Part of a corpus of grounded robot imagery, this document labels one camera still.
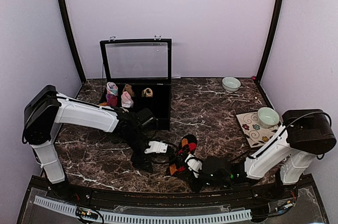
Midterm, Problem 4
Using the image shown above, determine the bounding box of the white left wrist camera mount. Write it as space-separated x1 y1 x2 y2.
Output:
144 141 168 154

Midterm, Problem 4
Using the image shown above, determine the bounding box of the brown rolled sock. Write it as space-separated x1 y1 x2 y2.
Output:
123 84 136 97

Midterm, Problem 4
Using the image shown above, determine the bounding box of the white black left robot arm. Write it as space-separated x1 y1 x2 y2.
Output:
22 85 156 201

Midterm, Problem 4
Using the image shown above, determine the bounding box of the black frame post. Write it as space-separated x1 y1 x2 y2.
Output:
58 0 87 84
256 0 283 84

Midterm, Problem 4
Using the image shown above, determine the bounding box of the pale green bowl at back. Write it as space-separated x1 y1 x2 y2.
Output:
222 77 241 93

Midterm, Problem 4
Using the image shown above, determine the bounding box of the multicolour rolled sock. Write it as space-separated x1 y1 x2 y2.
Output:
106 82 118 96

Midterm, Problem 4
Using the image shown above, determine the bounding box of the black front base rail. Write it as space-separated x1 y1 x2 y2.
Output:
31 176 299 209

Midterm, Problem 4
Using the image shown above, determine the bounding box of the small circuit board right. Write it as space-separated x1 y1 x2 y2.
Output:
276 200 296 211

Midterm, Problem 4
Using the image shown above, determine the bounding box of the pale green bowl on plate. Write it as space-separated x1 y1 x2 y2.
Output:
257 107 279 128

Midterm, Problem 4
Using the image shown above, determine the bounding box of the black left frame post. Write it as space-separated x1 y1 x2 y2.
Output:
58 0 87 84

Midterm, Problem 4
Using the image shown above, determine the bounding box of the square floral plate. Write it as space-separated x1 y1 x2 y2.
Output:
236 111 281 149

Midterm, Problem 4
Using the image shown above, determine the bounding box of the black box with glass lid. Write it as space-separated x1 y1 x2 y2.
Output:
99 36 172 130

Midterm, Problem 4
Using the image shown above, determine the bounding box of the small circuit board left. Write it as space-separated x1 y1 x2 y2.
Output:
75 207 99 221

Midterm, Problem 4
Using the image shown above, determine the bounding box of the pink white rolled sock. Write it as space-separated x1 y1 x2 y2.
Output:
121 91 134 108

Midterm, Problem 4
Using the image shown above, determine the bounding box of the black right frame post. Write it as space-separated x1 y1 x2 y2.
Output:
256 0 283 84

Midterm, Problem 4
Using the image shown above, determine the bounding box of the black argyle orange red sock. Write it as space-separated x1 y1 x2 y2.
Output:
166 134 198 177

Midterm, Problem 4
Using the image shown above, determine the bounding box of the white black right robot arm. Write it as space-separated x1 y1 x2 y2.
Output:
184 109 337 200

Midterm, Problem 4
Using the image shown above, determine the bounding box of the white slotted cable duct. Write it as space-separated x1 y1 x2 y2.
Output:
33 195 252 224

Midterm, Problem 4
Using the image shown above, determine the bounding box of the magenta rolled sock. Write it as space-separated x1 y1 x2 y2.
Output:
106 94 118 107

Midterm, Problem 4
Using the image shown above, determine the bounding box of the small circuit board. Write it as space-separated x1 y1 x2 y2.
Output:
75 207 99 221
276 200 296 211

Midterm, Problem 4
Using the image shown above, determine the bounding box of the striped beige maroon sock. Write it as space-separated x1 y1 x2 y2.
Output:
142 88 153 97

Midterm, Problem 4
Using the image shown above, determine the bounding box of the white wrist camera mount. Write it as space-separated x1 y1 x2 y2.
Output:
185 154 202 178
144 141 168 154

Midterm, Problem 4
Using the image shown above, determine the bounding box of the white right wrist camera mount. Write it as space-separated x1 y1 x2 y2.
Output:
185 154 202 178

